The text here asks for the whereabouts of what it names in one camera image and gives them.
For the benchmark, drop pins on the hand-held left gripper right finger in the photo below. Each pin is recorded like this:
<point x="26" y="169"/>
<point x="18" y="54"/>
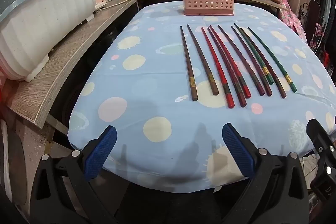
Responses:
<point x="237" y="153"/>

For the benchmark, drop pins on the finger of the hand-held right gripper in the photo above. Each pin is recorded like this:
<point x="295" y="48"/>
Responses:
<point x="319" y="134"/>

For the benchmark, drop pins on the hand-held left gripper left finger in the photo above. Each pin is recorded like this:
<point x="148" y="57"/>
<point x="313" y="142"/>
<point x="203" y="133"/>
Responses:
<point x="101" y="153"/>

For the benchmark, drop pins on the dark maroon chopstick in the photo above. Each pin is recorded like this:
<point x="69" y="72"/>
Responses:
<point x="251" y="61"/>
<point x="262" y="63"/>
<point x="240" y="60"/>
<point x="225" y="66"/>

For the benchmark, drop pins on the red lacquered chopstick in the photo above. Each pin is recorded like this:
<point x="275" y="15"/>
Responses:
<point x="229" y="61"/>
<point x="216" y="67"/>

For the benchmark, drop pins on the green chopstick with gold band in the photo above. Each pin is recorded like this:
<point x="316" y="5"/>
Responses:
<point x="272" y="58"/>
<point x="252" y="53"/>

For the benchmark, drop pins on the blue spotted tablecloth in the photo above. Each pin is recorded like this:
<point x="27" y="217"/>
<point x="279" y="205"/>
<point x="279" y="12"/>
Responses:
<point x="157" y="69"/>

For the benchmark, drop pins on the grey wood-grain shelf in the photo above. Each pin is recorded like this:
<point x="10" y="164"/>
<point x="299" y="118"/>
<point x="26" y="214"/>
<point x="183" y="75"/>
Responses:
<point x="78" y="40"/>

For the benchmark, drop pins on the black metal chair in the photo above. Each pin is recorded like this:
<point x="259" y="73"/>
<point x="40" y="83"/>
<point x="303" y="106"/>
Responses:
<point x="312" y="16"/>

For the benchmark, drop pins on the hanging dark clothes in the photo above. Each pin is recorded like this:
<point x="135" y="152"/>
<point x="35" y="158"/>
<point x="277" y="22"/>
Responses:
<point x="326" y="16"/>

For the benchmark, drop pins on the pink pineapple print cloth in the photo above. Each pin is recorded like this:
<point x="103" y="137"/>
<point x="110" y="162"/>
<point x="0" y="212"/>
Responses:
<point x="288" y="14"/>

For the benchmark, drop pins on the white plastic dish bin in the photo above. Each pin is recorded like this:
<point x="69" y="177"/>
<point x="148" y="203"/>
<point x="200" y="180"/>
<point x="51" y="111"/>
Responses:
<point x="47" y="19"/>

